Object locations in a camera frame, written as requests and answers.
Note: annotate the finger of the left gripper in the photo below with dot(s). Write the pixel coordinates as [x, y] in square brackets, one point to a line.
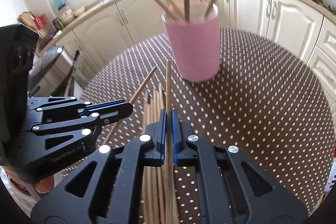
[102, 108]
[113, 117]

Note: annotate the pink cylindrical cup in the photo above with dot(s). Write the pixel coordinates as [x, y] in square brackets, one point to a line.
[196, 45]

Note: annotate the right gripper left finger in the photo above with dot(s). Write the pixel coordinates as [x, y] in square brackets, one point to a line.
[157, 131]

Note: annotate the brown polka dot tablecloth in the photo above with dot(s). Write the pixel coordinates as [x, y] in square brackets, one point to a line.
[263, 99]

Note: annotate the wooden cutting board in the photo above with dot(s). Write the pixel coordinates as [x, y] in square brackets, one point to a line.
[27, 18]

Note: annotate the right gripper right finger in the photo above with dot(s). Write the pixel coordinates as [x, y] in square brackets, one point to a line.
[181, 130]

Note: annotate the wooden chopstick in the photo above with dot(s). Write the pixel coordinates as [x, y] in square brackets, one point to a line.
[169, 151]
[132, 101]

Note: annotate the clear jar white label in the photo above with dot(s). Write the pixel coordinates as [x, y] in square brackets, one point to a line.
[65, 14]

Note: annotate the grey rice cooker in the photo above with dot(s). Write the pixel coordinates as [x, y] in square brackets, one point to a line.
[51, 73]

